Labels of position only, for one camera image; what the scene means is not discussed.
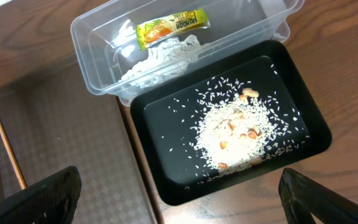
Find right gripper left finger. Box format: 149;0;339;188
0;166;81;223

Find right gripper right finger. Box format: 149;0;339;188
278;168;358;224

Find wooden chopstick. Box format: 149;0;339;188
0;120;27;190

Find rice and peanut scraps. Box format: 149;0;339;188
156;62;310;189

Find white napkin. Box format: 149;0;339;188
121;34;202;89

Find green yellow snack wrapper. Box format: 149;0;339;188
135;8;211;50

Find dark brown serving tray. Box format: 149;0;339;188
0;55;156;223

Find black plastic bin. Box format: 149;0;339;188
130;40;332;205

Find clear plastic bin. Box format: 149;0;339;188
70;0;305;106

